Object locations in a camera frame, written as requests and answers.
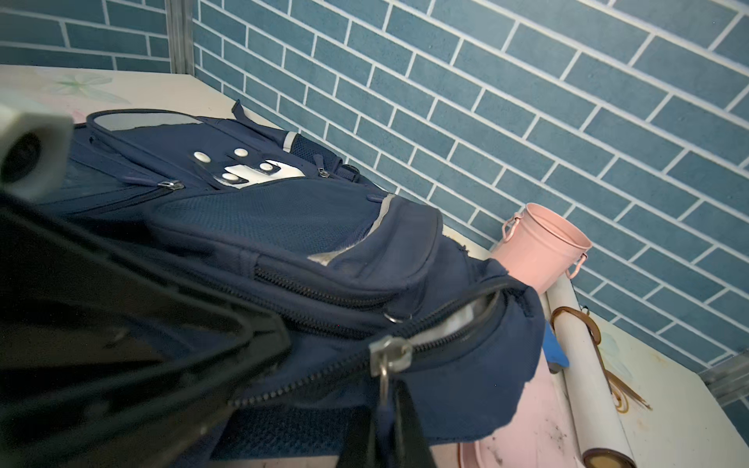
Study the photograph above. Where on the pink pencil case lid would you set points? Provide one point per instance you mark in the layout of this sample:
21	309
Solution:
539	435

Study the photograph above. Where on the blue whiteboard eraser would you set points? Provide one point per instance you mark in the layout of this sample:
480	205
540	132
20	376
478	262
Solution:
555	357

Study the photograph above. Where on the pink metal bucket cup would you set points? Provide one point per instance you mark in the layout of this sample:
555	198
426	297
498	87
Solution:
538	246

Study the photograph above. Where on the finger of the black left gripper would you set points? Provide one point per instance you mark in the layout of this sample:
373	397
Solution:
110	361

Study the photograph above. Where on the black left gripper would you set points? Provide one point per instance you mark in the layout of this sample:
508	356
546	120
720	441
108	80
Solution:
35	143

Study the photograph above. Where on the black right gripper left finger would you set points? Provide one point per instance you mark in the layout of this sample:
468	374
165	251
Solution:
359	447

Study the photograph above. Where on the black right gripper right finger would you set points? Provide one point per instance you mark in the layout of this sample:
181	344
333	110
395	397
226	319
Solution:
411	449

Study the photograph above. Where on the rolled white paper scroll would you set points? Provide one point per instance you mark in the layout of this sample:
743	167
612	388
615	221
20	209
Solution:
597	397

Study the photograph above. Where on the navy blue student backpack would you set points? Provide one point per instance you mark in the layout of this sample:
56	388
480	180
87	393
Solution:
391	321

